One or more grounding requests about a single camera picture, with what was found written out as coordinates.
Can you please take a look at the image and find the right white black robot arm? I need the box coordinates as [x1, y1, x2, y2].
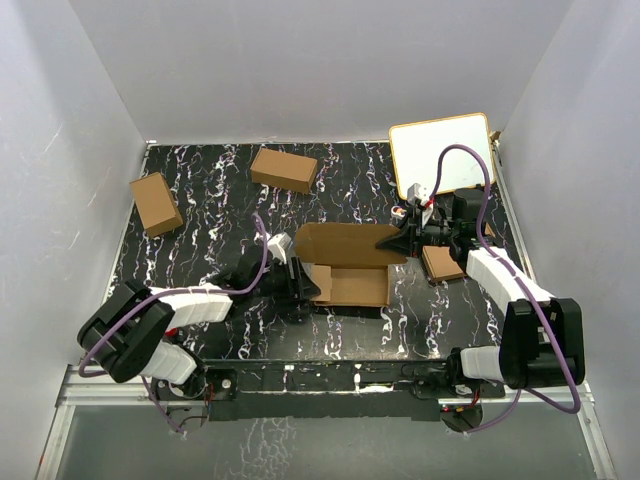
[376, 184, 586, 397]

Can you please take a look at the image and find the small cardboard box left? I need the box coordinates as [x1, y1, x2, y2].
[130, 172, 183, 238]

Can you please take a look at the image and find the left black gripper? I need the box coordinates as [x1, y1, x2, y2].
[250, 257, 320, 303]

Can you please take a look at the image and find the folded cardboard box back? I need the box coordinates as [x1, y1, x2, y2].
[250, 148, 318, 194]

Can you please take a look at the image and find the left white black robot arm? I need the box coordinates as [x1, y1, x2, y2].
[77, 247, 322, 399]

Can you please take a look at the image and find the yellow framed whiteboard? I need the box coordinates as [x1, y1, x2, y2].
[388, 112, 499, 201]

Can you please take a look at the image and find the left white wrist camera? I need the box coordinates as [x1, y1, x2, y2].
[267, 232, 292, 264]

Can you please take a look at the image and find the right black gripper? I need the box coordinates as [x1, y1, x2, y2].
[376, 207, 460, 258]

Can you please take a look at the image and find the small round sticker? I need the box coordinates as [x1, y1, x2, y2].
[391, 205, 406, 220]

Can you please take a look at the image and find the black base bar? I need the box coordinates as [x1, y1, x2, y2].
[199, 360, 452, 421]

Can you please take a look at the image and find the flat cardboard stack right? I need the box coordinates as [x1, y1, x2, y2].
[422, 221, 482, 283]

